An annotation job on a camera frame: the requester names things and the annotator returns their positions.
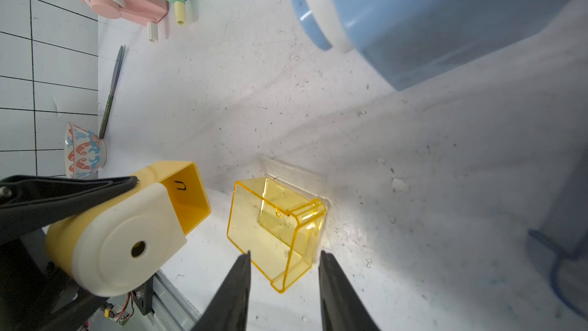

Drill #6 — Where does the yellow pencil sharpener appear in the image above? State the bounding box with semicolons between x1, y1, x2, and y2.
45;161;211;297

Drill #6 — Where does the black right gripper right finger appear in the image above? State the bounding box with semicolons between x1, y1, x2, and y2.
318;251;380;331

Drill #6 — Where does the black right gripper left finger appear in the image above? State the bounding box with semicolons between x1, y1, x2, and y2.
191;252;251;331

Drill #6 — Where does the clear yellow sharpener tray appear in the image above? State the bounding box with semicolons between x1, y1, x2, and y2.
227;177;327;294

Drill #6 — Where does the teal handled tool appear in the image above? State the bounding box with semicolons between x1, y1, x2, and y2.
99;45;126;139

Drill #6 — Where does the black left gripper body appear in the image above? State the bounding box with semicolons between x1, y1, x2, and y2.
1;229;107;330

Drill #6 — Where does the clear grey sharpener tray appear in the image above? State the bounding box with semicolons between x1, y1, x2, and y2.
525;153;587;320

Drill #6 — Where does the patterned ceramic plate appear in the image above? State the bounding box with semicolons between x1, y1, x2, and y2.
64;123;107;179

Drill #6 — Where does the blue pencil sharpener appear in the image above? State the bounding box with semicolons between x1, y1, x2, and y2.
291;0;570;90

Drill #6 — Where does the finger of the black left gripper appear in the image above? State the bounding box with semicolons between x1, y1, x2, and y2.
1;175;139;244

